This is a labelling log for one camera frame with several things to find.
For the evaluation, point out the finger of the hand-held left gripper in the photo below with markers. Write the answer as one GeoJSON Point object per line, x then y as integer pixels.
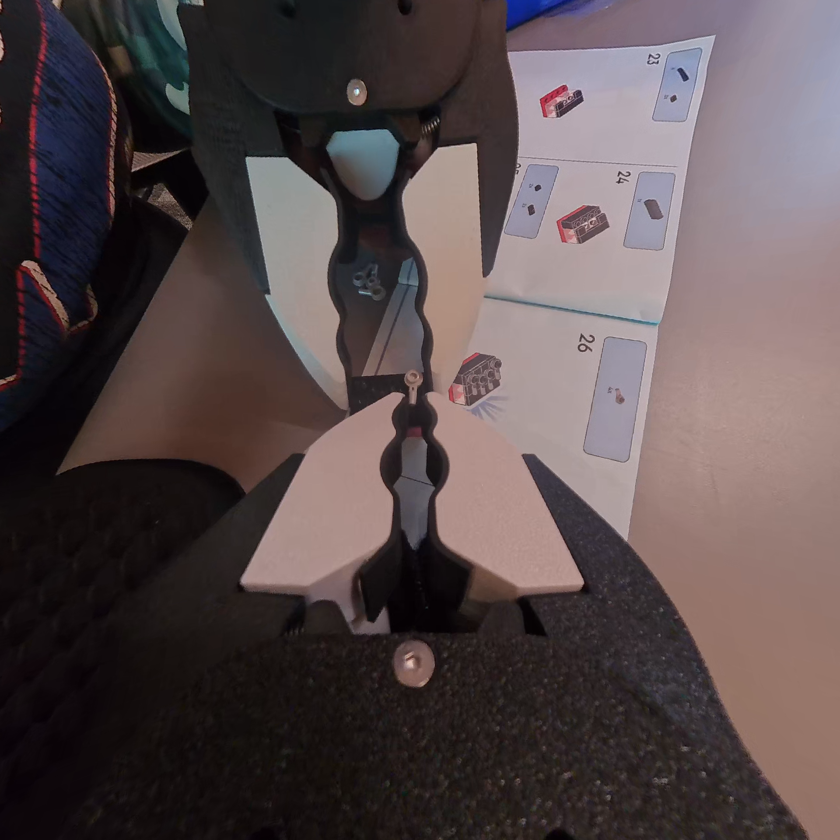
{"type": "Point", "coordinates": [289, 229]}
{"type": "Point", "coordinates": [453, 229]}

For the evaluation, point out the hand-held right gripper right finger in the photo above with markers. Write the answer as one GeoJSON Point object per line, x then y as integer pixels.
{"type": "Point", "coordinates": [505, 525]}

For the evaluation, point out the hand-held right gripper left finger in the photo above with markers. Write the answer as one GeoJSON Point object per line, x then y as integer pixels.
{"type": "Point", "coordinates": [315, 525]}

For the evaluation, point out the black toy brick block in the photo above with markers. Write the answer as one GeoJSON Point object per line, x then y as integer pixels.
{"type": "Point", "coordinates": [374, 390]}

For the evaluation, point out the step-page instruction booklet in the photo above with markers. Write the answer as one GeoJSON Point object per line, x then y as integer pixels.
{"type": "Point", "coordinates": [558, 394]}

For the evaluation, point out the black mesh cushion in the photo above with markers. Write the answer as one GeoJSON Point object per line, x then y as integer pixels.
{"type": "Point", "coordinates": [98, 558]}

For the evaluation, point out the large blue plastic bin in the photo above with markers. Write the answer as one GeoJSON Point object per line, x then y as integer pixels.
{"type": "Point", "coordinates": [535, 10]}

